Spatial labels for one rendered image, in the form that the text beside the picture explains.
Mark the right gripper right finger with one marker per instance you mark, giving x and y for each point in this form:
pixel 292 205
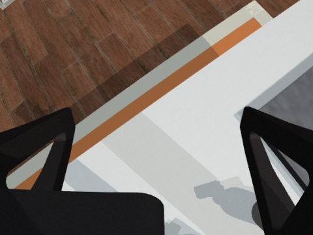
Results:
pixel 277 212

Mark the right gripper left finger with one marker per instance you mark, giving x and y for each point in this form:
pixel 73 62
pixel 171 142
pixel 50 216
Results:
pixel 19 143

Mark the grey tray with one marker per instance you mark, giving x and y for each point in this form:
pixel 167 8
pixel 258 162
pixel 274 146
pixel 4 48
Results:
pixel 294 105

